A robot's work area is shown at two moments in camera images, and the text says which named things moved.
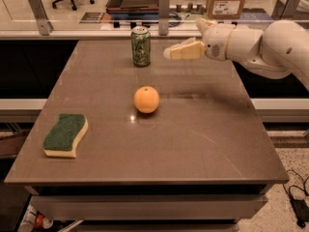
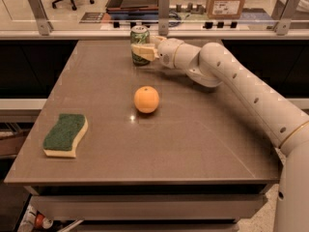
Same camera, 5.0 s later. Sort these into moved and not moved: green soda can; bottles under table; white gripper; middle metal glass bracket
Moved: white gripper
Not moved: middle metal glass bracket; bottles under table; green soda can
